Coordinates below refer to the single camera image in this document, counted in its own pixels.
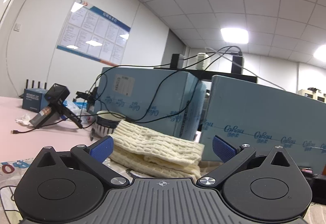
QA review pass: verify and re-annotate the striped ceramic bowl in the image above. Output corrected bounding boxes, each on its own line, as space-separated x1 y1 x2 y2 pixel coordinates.
90 110 126 141

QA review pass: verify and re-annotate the large blue foam board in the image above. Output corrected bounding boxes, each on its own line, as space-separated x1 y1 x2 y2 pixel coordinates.
199 75 325 174

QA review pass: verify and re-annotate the cream knitted sweater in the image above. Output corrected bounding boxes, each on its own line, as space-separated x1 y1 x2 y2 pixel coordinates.
110 120 204 181

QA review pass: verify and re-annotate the crumpled white tissue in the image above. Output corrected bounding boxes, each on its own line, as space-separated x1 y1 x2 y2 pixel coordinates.
15 114 32 127

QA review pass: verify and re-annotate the small dark blue box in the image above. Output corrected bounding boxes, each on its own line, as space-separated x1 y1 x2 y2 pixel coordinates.
22 88 49 113

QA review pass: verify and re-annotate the printed grey bed sheet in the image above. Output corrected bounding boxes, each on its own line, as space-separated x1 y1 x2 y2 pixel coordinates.
0 157 138 224

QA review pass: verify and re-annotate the black router with antennas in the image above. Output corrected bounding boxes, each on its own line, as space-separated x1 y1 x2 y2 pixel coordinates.
25 79 47 90

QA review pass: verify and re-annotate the black cable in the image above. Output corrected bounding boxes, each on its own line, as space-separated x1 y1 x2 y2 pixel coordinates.
87 45 246 123

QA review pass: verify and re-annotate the wall information poster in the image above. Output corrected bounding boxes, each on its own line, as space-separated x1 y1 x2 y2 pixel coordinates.
56 0 130 66

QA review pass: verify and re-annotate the white wall switch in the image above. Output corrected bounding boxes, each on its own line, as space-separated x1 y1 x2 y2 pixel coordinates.
13 23 22 32

